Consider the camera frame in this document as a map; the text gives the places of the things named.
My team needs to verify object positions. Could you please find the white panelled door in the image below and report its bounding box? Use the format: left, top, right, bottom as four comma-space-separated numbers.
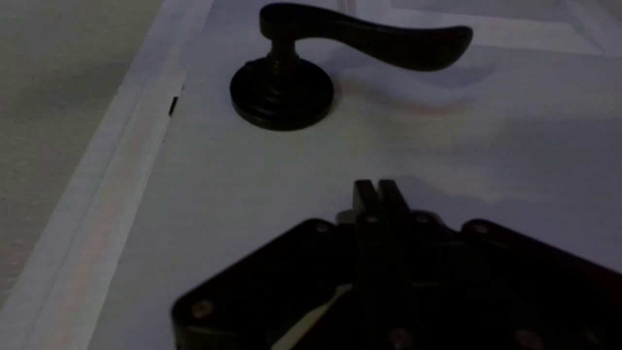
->
86, 0, 622, 350

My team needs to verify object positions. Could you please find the white door frame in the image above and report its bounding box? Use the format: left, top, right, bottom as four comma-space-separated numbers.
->
0, 0, 216, 350

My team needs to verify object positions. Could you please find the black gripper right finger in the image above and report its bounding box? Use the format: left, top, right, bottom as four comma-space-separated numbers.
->
380, 178, 622, 350

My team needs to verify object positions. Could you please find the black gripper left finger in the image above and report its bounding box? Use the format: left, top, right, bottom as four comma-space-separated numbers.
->
172, 178, 384, 350

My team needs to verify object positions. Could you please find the black lever door handle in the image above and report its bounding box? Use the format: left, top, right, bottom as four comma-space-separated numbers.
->
228, 2, 475, 132

